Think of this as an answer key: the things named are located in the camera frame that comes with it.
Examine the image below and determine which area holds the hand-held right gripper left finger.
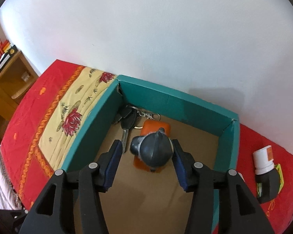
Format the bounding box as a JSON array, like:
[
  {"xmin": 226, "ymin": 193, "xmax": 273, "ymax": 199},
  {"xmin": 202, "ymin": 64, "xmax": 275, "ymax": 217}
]
[{"xmin": 19, "ymin": 139, "xmax": 124, "ymax": 234}]

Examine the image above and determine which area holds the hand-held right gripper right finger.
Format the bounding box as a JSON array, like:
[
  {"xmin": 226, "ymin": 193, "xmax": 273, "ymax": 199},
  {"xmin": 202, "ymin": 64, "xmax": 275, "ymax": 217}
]
[{"xmin": 172, "ymin": 139, "xmax": 275, "ymax": 234}]

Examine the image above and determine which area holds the dark grey bird figurine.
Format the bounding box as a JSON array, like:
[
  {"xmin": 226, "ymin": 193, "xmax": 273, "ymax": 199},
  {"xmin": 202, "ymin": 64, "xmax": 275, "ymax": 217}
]
[{"xmin": 130, "ymin": 128, "xmax": 174, "ymax": 173}]

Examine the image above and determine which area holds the teal cardboard box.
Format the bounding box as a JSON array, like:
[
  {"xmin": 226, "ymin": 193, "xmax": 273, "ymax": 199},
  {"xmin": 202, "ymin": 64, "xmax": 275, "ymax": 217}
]
[{"xmin": 63, "ymin": 74, "xmax": 241, "ymax": 234}]

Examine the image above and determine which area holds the green case with orange slot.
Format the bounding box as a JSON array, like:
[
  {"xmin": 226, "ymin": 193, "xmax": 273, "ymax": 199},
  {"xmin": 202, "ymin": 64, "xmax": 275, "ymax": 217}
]
[{"xmin": 257, "ymin": 163, "xmax": 285, "ymax": 198}]

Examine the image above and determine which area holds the pale pink cloth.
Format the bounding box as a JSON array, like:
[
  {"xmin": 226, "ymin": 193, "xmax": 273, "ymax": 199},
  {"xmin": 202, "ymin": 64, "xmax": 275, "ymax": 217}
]
[{"xmin": 0, "ymin": 143, "xmax": 23, "ymax": 209}]

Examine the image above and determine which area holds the bunch of keys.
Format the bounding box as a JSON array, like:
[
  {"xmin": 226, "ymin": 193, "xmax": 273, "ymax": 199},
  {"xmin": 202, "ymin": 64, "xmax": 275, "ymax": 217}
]
[{"xmin": 112, "ymin": 105, "xmax": 162, "ymax": 154}]

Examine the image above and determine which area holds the orange rectangular case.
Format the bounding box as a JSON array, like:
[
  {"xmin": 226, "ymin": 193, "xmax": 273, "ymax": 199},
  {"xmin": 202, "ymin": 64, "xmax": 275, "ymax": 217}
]
[{"xmin": 133, "ymin": 119, "xmax": 171, "ymax": 173}]

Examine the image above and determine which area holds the white jar with orange label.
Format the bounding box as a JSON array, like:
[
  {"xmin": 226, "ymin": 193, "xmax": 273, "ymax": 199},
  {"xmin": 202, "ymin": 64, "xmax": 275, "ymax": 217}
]
[{"xmin": 253, "ymin": 145, "xmax": 275, "ymax": 176}]

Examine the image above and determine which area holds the red printed bedsheet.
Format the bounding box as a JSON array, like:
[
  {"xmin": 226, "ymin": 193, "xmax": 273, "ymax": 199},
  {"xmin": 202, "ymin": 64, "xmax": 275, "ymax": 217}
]
[{"xmin": 2, "ymin": 58, "xmax": 293, "ymax": 234}]

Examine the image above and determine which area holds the wooden shelf unit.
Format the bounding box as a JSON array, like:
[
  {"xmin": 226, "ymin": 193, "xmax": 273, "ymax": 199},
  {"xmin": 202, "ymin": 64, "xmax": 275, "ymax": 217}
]
[{"xmin": 0, "ymin": 50, "xmax": 39, "ymax": 122}]

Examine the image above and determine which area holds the black and white binder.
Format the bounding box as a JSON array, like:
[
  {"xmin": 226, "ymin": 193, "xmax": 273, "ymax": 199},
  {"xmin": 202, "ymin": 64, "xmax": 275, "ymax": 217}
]
[{"xmin": 0, "ymin": 45, "xmax": 18, "ymax": 73}]

